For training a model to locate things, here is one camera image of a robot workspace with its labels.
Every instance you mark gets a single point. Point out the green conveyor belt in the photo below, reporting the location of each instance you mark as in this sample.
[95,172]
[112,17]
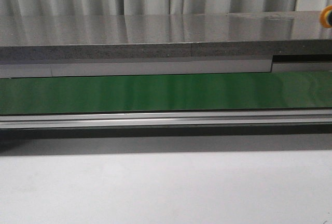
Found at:
[55,95]

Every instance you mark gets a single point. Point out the aluminium conveyor frame rail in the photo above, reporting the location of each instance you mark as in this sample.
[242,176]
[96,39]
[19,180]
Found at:
[280,116]

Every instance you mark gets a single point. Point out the grey stone countertop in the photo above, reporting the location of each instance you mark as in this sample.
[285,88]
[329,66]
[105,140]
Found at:
[65,38]

